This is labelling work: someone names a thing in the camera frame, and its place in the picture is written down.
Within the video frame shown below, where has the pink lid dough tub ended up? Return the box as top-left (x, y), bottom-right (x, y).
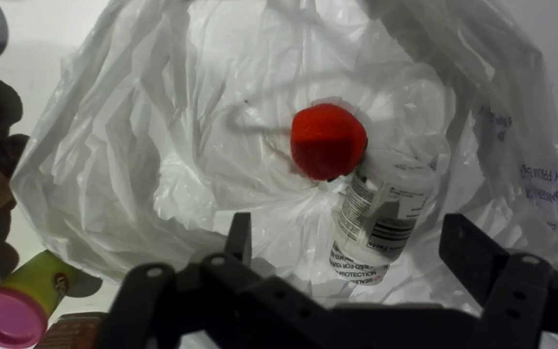
top-left (0, 248), bottom-right (105, 349)

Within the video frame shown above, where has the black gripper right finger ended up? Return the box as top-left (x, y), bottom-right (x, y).
top-left (438, 211), bottom-right (558, 349)

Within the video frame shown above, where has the red lid dough tub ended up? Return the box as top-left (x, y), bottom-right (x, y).
top-left (289, 100), bottom-right (370, 182)

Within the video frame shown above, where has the clear white plastic bag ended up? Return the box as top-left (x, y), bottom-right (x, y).
top-left (10, 0), bottom-right (558, 312)

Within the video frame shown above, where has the white pill bottle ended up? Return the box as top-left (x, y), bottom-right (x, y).
top-left (328, 157), bottom-right (440, 287)

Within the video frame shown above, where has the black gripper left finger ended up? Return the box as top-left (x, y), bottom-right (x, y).
top-left (101, 211), bottom-right (256, 349)

